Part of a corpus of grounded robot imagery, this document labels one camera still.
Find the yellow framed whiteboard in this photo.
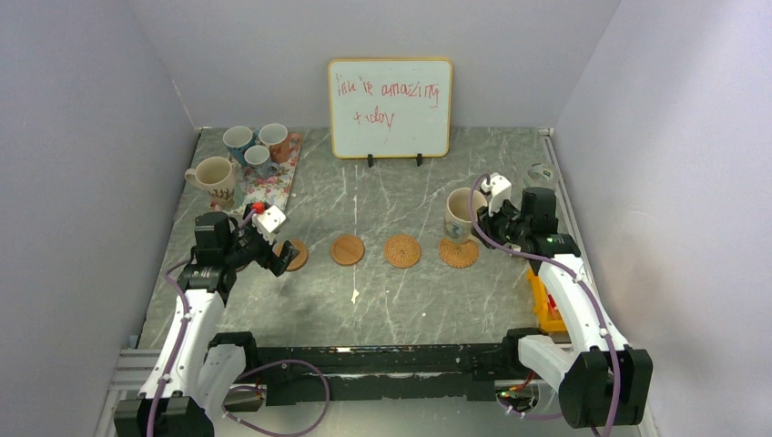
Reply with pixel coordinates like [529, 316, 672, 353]
[328, 57, 453, 159]

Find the orange floral mug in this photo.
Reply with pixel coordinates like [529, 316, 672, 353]
[257, 123, 304, 164]

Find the cream seahorse mug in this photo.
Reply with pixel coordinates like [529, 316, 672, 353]
[442, 188, 488, 244]

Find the teal blue mug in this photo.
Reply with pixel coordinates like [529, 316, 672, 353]
[222, 126, 257, 167]

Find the black whiteboard stand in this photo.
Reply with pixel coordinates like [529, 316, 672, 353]
[365, 153, 424, 168]

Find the floral serving tray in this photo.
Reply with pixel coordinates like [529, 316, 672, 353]
[210, 145, 302, 215]

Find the yellow orange object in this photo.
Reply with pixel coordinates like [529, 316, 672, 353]
[526, 269, 567, 334]

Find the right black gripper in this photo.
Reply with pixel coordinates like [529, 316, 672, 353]
[472, 196, 531, 249]

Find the small light blue mug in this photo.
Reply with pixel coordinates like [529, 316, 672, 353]
[244, 145, 279, 179]

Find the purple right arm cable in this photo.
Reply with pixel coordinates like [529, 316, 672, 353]
[468, 173, 623, 437]

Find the light wooden coaster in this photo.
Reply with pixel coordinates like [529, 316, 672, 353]
[273, 239, 309, 271]
[330, 234, 365, 266]

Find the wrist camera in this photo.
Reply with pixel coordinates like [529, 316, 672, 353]
[480, 173, 513, 217]
[249, 202, 287, 244]

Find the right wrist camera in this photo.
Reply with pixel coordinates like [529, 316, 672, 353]
[480, 173, 513, 217]

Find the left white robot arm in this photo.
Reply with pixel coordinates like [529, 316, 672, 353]
[113, 202, 299, 436]

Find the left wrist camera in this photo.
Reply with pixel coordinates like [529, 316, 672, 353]
[249, 202, 287, 244]

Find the woven rattan coaster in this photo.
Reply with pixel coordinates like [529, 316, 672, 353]
[438, 239, 479, 269]
[383, 234, 422, 269]

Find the clear tape roll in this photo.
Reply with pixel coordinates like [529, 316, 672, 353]
[523, 162, 560, 190]

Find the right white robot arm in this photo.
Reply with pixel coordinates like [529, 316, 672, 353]
[470, 178, 653, 436]

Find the cream coral pattern mug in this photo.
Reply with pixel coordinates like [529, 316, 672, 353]
[184, 157, 238, 209]

